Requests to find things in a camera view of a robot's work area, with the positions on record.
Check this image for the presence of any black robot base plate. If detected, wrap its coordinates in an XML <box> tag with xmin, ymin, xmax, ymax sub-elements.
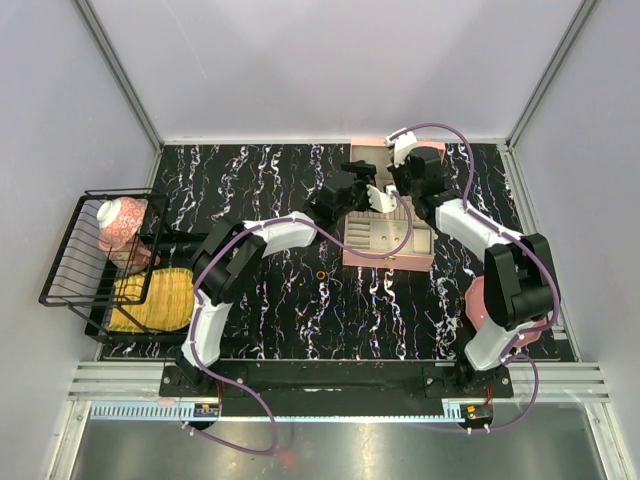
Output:
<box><xmin>158</xmin><ymin>357</ymin><xmax>515</xmax><ymax>418</ymax></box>

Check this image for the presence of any black wire dish rack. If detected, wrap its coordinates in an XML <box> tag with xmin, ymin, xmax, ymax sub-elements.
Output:
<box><xmin>38</xmin><ymin>188</ymin><xmax>169</xmax><ymax>343</ymax></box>

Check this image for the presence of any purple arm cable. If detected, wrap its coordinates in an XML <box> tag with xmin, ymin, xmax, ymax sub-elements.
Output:
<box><xmin>188</xmin><ymin>189</ymin><xmax>414</xmax><ymax>455</ymax></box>
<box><xmin>394</xmin><ymin>122</ymin><xmax>560</xmax><ymax>433</ymax></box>

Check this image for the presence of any yellow woven mat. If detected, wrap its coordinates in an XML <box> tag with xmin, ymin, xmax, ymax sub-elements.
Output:
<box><xmin>108</xmin><ymin>268</ymin><xmax>195</xmax><ymax>333</ymax></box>

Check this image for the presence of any pink polka dot plate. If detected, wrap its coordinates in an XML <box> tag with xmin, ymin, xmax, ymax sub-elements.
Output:
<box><xmin>465</xmin><ymin>274</ymin><xmax>554</xmax><ymax>348</ymax></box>

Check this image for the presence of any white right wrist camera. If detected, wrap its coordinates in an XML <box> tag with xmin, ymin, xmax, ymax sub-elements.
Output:
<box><xmin>384</xmin><ymin>128</ymin><xmax>418</xmax><ymax>167</ymax></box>

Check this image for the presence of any pink patterned ceramic bowl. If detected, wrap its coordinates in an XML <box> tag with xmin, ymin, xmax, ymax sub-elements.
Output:
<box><xmin>96</xmin><ymin>197</ymin><xmax>146</xmax><ymax>249</ymax></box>

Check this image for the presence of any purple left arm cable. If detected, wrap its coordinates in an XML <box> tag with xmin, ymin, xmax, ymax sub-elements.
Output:
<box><xmin>188</xmin><ymin>189</ymin><xmax>414</xmax><ymax>455</ymax></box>

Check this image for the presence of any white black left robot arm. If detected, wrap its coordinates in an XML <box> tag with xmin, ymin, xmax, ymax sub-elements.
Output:
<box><xmin>176</xmin><ymin>160</ymin><xmax>377</xmax><ymax>396</ymax></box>

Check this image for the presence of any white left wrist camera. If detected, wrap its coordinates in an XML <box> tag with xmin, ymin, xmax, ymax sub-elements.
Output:
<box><xmin>366</xmin><ymin>184</ymin><xmax>398</xmax><ymax>214</ymax></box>

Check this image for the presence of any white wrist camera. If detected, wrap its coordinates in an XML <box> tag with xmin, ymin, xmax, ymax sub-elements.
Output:
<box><xmin>384</xmin><ymin>128</ymin><xmax>418</xmax><ymax>167</ymax></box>
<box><xmin>366</xmin><ymin>184</ymin><xmax>398</xmax><ymax>214</ymax></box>

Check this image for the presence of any pink jewelry box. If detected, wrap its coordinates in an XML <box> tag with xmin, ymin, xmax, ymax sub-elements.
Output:
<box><xmin>342</xmin><ymin>138</ymin><xmax>436</xmax><ymax>272</ymax></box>

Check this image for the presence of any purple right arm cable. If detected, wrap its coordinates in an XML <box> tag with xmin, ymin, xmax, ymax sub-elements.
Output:
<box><xmin>394</xmin><ymin>122</ymin><xmax>560</xmax><ymax>433</ymax></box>

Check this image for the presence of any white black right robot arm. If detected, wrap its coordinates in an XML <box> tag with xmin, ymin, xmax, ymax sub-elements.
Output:
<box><xmin>387</xmin><ymin>141</ymin><xmax>561</xmax><ymax>397</ymax></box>

